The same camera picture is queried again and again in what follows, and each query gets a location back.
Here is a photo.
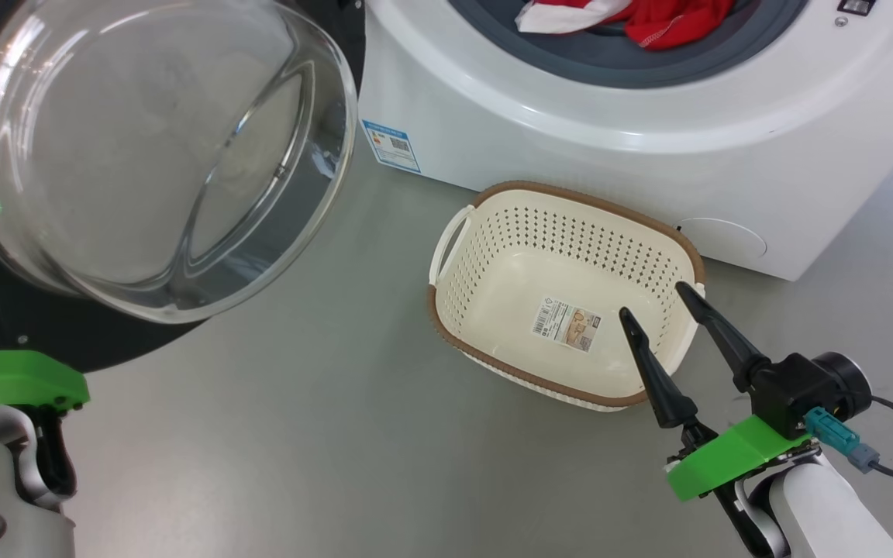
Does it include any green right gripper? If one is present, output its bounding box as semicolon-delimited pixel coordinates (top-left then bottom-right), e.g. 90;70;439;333
619;281;812;501

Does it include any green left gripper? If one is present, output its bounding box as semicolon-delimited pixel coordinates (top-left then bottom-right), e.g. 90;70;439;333
0;350;91;412

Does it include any black glass washer door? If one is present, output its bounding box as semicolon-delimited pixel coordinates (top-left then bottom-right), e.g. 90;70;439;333
0;0;366;373

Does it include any red and white garment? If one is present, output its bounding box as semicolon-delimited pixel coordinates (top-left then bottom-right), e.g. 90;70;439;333
515;0;738;51

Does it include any printed barcode label sticker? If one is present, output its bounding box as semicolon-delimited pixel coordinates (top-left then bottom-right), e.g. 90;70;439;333
532;301;602;353

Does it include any cream basket with brown rim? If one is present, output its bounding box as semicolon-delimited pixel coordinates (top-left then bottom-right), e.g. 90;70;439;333
427;180;705;412

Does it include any white front-load washing machine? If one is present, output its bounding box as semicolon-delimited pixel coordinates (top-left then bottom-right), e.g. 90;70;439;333
357;0;893;281

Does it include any blue energy label sticker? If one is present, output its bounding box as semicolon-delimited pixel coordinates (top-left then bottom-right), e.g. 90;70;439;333
361;120;422;173

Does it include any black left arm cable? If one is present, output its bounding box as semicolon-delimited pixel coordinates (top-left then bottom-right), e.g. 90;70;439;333
16;403;79;501

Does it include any teal cable connector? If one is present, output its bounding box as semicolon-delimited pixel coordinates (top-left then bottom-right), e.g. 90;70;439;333
803;407;879;474

